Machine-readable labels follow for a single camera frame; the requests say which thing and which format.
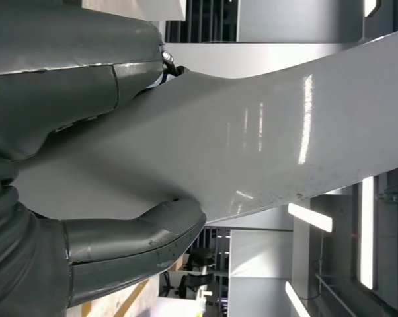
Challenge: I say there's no amber tape frame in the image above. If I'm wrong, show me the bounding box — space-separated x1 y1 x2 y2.
82 279 150 317

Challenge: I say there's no black office chair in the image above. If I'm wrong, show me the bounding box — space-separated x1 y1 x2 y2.
190 247 216 269
177 271 216 299

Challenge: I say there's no white ceiling light panel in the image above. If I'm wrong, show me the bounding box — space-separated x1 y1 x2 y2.
284 281 311 317
287 202 333 234
364 0 381 18
360 176 375 291

